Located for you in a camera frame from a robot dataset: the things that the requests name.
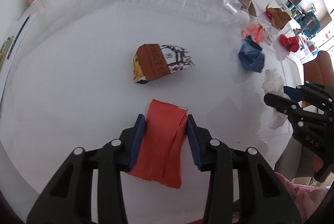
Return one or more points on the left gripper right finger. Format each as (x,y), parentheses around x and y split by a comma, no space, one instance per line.
(240,182)

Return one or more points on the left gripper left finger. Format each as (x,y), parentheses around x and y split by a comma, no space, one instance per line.
(67,196)

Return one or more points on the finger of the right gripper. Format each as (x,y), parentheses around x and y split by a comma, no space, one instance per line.
(286,106)
(296,94)

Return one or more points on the white tissue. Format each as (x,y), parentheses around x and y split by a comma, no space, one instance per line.
(274,84)

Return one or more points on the red paper scrap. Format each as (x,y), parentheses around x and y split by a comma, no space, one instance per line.
(159,158)

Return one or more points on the orange leather chair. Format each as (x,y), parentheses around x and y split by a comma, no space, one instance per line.
(319,71)

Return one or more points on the red crumpled paper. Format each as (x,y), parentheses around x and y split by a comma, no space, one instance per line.
(290,43)

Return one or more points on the blue crumpled paper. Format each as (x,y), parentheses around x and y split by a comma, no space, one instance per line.
(251,55)

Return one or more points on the blue office chair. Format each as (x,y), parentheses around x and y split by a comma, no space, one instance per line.
(310,24)

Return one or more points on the pink crumpled paper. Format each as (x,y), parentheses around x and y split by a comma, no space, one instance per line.
(256,31)

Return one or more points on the brown crumpled paper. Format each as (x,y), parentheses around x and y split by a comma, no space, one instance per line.
(277,16)

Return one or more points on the brown printed snack wrapper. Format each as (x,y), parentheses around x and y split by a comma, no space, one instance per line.
(153,61)

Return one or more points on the green yellow booklet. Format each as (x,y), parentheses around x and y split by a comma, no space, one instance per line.
(4,50)

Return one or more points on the white paper sheet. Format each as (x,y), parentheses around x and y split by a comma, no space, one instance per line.
(8,64)

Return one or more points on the black pen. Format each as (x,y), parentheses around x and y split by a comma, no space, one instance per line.
(17,36)

